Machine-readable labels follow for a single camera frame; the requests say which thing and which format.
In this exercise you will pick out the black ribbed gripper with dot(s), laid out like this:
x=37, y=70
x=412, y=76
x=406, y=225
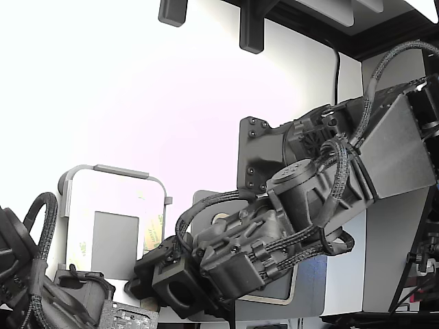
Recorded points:
x=240, y=236

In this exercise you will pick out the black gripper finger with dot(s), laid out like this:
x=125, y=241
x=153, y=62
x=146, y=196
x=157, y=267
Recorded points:
x=142, y=288

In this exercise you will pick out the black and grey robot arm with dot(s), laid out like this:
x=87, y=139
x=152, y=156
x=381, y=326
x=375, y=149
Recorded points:
x=394, y=147

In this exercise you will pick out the black perforated plate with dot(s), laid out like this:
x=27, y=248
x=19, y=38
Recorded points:
x=130, y=315

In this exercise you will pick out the white panel with grey window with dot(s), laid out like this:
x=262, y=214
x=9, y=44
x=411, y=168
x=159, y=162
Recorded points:
x=115, y=240

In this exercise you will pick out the grey tray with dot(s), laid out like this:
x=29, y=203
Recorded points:
x=205, y=202

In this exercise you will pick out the white overhead panel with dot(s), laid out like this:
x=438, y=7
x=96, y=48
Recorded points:
x=329, y=10

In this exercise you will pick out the black camera box with hole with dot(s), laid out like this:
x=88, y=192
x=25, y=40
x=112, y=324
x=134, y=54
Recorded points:
x=164, y=274

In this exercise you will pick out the tall black bracket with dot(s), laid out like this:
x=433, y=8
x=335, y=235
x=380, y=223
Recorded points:
x=252, y=31

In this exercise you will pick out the small black bracket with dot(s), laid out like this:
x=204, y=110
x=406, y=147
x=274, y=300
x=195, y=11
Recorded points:
x=173, y=12

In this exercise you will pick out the black overhead frame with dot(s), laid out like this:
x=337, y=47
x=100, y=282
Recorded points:
x=384, y=37

